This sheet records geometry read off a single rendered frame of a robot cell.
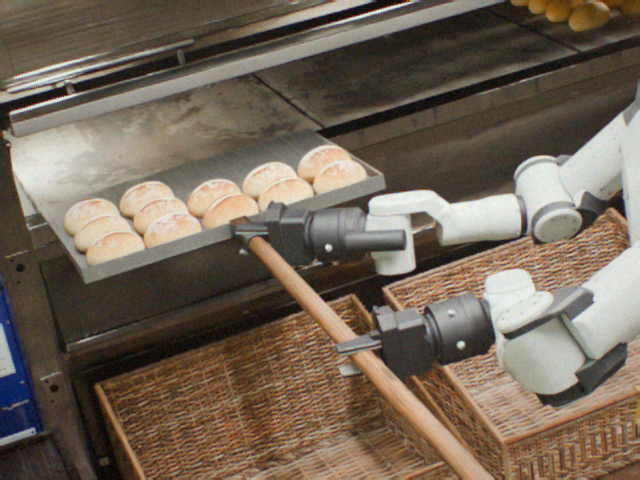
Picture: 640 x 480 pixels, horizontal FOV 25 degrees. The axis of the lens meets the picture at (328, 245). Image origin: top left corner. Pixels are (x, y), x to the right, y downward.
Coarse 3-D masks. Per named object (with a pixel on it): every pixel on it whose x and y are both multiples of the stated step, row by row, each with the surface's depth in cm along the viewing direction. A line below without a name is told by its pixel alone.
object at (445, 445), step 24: (264, 240) 234; (264, 264) 229; (288, 288) 220; (312, 312) 211; (336, 336) 204; (360, 360) 197; (384, 384) 190; (408, 408) 184; (432, 432) 178; (456, 456) 173
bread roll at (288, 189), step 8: (288, 176) 249; (272, 184) 248; (280, 184) 247; (288, 184) 247; (296, 184) 248; (304, 184) 249; (264, 192) 247; (272, 192) 247; (280, 192) 246; (288, 192) 247; (296, 192) 247; (304, 192) 248; (312, 192) 250; (264, 200) 247; (280, 200) 246; (288, 200) 247; (296, 200) 247; (264, 208) 247
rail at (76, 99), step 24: (432, 0) 259; (336, 24) 253; (360, 24) 255; (240, 48) 249; (264, 48) 250; (168, 72) 245; (192, 72) 246; (72, 96) 240; (96, 96) 241; (24, 120) 238
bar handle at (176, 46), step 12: (156, 48) 247; (168, 48) 248; (180, 48) 249; (108, 60) 245; (120, 60) 245; (132, 60) 246; (180, 60) 249; (60, 72) 243; (72, 72) 243; (84, 72) 244; (24, 84) 241; (36, 84) 241; (48, 84) 242; (72, 84) 243
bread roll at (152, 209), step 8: (152, 200) 249; (160, 200) 248; (168, 200) 249; (176, 200) 250; (144, 208) 248; (152, 208) 247; (160, 208) 247; (168, 208) 248; (176, 208) 249; (184, 208) 250; (136, 216) 248; (144, 216) 247; (152, 216) 247; (136, 224) 248; (144, 224) 247; (144, 232) 248
